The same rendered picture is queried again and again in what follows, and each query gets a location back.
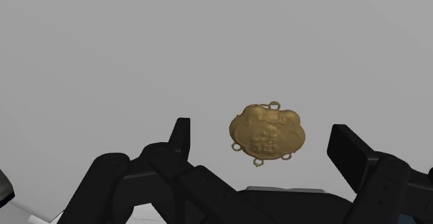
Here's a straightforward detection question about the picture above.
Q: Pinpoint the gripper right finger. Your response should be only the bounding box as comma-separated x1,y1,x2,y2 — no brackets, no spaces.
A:
326,123,433,224

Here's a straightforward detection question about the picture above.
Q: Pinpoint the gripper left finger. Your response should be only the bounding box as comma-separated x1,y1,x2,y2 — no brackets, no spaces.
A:
56,117,268,224

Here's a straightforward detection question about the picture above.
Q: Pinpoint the gold lock-shaped pendant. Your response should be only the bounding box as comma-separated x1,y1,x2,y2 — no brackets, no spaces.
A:
228,101,307,168

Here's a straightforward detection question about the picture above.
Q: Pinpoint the dark grey object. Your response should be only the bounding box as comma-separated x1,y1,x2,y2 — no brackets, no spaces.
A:
0,169,16,208

